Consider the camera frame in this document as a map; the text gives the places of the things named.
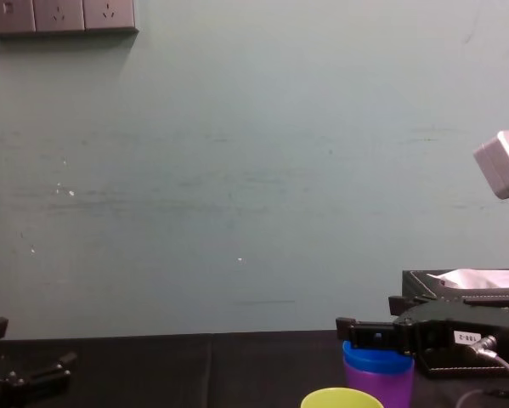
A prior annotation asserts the blue plastic cup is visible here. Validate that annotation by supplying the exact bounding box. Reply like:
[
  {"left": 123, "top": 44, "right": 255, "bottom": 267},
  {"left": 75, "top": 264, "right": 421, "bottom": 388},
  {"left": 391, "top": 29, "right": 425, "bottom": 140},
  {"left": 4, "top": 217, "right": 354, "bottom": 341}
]
[{"left": 342, "top": 339, "right": 416, "bottom": 376}]

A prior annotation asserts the thin grey gripper cable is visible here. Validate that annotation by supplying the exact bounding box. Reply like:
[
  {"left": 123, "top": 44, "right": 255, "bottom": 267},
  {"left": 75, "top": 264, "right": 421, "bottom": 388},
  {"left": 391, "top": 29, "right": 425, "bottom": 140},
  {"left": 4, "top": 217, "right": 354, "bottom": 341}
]
[{"left": 455, "top": 334, "right": 509, "bottom": 408}]

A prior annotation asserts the black leather tissue box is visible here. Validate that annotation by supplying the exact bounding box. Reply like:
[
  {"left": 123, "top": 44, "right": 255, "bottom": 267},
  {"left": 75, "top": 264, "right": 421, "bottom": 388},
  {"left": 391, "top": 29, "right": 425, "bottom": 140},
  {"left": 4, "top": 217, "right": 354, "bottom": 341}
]
[{"left": 401, "top": 268, "right": 509, "bottom": 380}]

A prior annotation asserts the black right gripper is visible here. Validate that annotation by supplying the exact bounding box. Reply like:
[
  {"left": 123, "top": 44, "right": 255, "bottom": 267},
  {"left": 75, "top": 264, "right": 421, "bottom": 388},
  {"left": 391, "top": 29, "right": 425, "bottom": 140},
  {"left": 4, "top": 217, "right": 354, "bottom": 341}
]
[{"left": 335, "top": 294, "right": 509, "bottom": 368}]

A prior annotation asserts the black table cloth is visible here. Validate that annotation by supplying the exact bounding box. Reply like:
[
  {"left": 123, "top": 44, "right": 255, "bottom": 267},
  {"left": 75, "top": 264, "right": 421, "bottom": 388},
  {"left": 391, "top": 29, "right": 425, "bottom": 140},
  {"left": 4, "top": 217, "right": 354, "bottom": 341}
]
[{"left": 0, "top": 330, "right": 509, "bottom": 408}]

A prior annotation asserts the yellow-green plastic cup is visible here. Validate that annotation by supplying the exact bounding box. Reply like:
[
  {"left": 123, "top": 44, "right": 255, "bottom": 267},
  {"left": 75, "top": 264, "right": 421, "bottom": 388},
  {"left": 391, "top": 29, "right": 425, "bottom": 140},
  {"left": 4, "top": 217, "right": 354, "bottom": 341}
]
[{"left": 300, "top": 386, "right": 385, "bottom": 408}]

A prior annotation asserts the purple plastic cup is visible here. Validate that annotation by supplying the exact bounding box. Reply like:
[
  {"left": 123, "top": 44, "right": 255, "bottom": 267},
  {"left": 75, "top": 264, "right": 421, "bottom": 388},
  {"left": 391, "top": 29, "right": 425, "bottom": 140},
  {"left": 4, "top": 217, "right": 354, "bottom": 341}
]
[{"left": 342, "top": 361, "right": 415, "bottom": 408}]

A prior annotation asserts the white tissue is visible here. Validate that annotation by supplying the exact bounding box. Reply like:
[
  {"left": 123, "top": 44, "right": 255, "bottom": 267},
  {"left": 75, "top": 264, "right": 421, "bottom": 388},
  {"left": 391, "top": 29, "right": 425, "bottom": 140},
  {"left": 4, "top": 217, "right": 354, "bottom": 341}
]
[{"left": 435, "top": 268, "right": 509, "bottom": 292}]

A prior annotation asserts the grey wall socket panel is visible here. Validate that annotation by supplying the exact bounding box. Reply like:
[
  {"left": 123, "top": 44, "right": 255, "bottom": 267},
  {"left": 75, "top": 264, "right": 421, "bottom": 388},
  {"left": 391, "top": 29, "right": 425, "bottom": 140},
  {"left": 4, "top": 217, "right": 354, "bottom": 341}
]
[{"left": 0, "top": 0, "right": 139, "bottom": 37}]

